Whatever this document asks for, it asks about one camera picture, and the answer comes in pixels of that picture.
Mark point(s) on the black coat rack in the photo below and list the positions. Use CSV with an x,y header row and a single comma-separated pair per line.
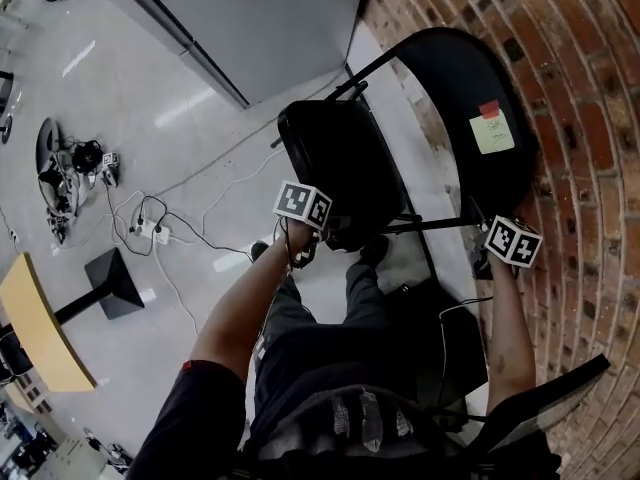
x,y
6,132

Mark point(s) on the black equipment case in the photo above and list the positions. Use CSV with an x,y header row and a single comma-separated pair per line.
x,y
430,338

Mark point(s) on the person's black printed shirt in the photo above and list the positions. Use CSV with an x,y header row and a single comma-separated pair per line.
x,y
325,418

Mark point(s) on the white power strip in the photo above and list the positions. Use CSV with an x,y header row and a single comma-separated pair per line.
x,y
152,232

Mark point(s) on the red tape piece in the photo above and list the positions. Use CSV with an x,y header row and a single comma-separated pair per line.
x,y
490,109

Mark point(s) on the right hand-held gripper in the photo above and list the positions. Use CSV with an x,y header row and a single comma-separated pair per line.
x,y
515,243

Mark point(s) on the person's left forearm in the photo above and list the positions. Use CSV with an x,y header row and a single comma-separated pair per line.
x,y
235,308

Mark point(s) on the small wooden side table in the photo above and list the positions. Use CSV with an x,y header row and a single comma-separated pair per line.
x,y
17,399

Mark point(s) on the yellow sticky note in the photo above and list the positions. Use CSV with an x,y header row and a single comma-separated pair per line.
x,y
492,135

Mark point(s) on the black folding chair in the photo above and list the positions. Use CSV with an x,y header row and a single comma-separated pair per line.
x,y
345,158

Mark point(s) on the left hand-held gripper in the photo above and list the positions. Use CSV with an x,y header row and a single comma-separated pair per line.
x,y
300,203

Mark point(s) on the person's grey trousers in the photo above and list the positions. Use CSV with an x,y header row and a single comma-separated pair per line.
x,y
365,293

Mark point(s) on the person's left black shoe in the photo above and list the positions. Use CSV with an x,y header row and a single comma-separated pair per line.
x,y
260,252

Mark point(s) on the small spare hand-held gripper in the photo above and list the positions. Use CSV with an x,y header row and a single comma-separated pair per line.
x,y
111,168

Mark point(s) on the small black floor gadget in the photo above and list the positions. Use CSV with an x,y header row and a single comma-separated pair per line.
x,y
57,228

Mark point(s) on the black round device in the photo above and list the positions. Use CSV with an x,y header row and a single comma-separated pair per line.
x,y
87,157

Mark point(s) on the wooden table with black base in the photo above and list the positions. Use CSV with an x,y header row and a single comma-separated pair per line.
x,y
35,318

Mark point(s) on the grey partition panel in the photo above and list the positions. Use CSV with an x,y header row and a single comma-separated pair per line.
x,y
260,28

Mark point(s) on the person's right forearm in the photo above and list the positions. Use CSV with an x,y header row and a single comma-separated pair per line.
x,y
510,328

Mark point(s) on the person's black shoe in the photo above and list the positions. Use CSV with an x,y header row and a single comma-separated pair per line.
x,y
260,252
375,249

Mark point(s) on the person's right black shoe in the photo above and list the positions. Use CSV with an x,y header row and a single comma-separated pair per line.
x,y
375,249

